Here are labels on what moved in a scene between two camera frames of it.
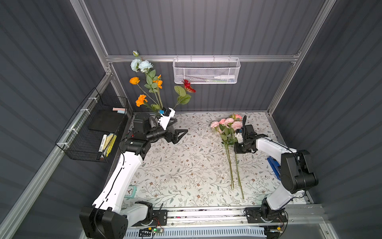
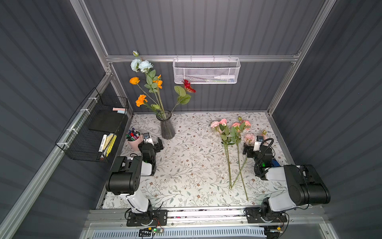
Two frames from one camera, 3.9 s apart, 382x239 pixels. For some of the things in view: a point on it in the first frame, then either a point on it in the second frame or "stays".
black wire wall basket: (91, 134) stays
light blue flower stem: (138, 64) stays
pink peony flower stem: (231, 126) to (250, 139)
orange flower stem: (142, 99) stays
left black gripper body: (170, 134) to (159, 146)
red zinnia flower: (183, 98) stays
